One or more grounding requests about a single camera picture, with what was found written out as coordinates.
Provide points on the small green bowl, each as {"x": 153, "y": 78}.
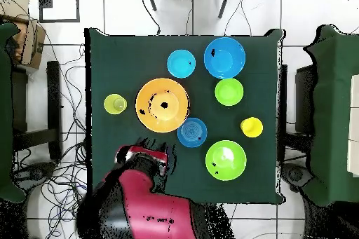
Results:
{"x": 229, "y": 92}

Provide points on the large blue bowl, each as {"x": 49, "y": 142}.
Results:
{"x": 224, "y": 62}

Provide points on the translucent yellow-green cup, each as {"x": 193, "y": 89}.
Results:
{"x": 115, "y": 104}

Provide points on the large green bowl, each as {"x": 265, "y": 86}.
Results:
{"x": 225, "y": 166}

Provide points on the dark green tablecloth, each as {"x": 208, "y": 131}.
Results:
{"x": 126, "y": 62}

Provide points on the white box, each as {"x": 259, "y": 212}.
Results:
{"x": 354, "y": 124}

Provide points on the small cyan bowl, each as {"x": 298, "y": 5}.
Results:
{"x": 181, "y": 63}

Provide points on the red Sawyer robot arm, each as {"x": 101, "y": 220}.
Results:
{"x": 160, "y": 208}

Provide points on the green cloth covered table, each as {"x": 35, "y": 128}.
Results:
{"x": 4, "y": 110}
{"x": 333, "y": 96}

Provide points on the brown cardboard box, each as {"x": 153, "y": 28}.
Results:
{"x": 33, "y": 45}

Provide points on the small ribbed blue bowl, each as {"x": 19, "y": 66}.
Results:
{"x": 192, "y": 132}

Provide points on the dark grey base foot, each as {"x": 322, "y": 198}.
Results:
{"x": 36, "y": 173}
{"x": 296, "y": 174}

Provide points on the opaque yellow cup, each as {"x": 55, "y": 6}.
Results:
{"x": 251, "y": 127}

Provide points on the black square floor frame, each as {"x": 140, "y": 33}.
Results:
{"x": 59, "y": 20}

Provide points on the black camera tripod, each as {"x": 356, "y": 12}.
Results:
{"x": 151, "y": 0}

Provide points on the large orange bowl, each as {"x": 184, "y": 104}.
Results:
{"x": 157, "y": 121}

